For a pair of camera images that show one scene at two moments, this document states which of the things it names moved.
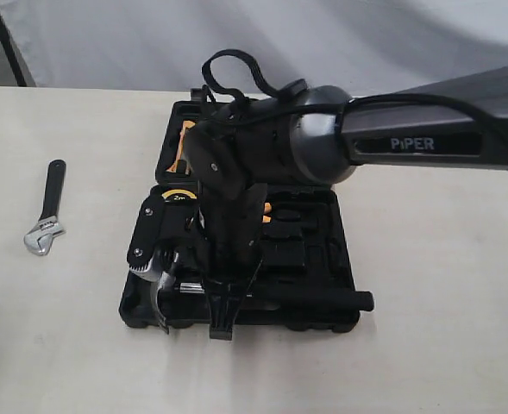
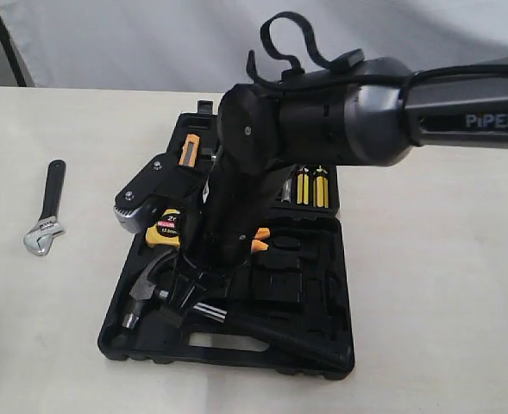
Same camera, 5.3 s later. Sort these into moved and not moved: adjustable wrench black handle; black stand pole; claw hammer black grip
Moved: claw hammer black grip
Not moved: black stand pole; adjustable wrench black handle
